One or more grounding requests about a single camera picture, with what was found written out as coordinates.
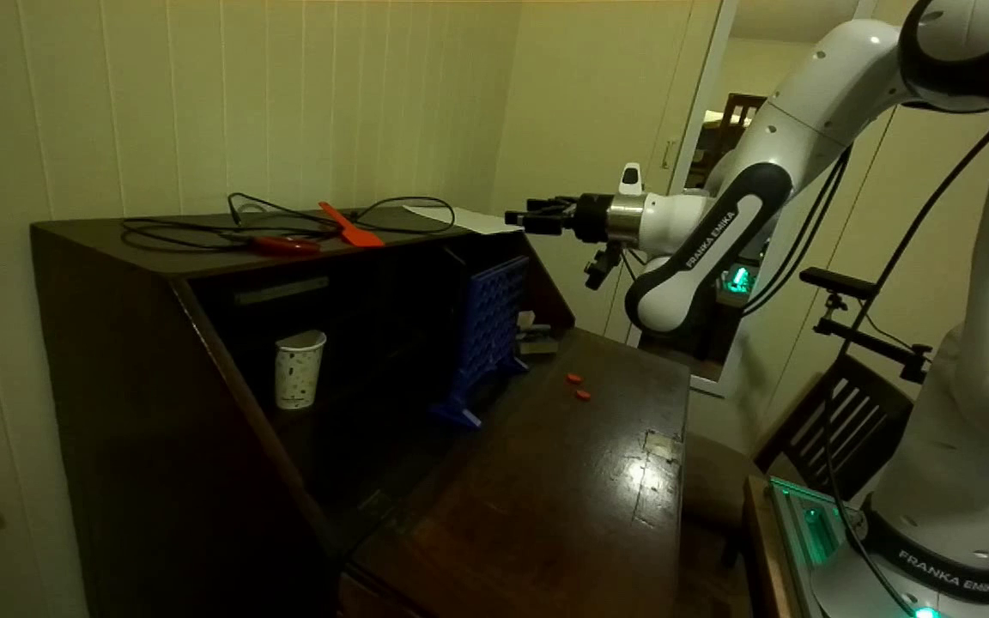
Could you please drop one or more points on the wooden chair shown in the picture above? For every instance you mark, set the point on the wooden chair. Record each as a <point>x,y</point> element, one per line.
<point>843,431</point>

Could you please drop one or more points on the white paper cup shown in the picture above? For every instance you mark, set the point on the white paper cup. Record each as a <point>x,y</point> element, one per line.
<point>297,368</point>

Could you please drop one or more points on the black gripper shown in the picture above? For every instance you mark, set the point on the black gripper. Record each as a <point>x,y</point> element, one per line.
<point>581,214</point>

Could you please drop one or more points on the blue connect four board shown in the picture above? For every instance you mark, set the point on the blue connect four board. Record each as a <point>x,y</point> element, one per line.
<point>484,337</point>

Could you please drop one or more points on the white paper sheet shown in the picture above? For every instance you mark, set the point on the white paper sheet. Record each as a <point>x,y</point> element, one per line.
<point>457,216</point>

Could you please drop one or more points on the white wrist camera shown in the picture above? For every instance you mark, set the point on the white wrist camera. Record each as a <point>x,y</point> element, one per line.
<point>631,179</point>

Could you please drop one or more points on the light wooden robot table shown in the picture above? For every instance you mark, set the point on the light wooden robot table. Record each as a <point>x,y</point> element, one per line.
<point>768,557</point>

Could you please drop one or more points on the black camera stand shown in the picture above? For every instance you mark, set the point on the black camera stand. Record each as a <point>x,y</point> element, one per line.
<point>838,288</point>

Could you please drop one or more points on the stack of books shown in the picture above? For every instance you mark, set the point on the stack of books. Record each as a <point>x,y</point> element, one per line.
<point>537,337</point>

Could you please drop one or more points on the orange handled tool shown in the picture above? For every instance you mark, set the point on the orange handled tool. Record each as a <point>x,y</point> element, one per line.
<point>347,231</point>

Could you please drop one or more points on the dark wooden secretary desk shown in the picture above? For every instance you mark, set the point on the dark wooden secretary desk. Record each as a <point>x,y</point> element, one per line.
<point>198,494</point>

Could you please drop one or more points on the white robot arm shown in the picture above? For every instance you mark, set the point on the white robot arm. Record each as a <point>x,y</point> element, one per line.
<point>921,535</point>

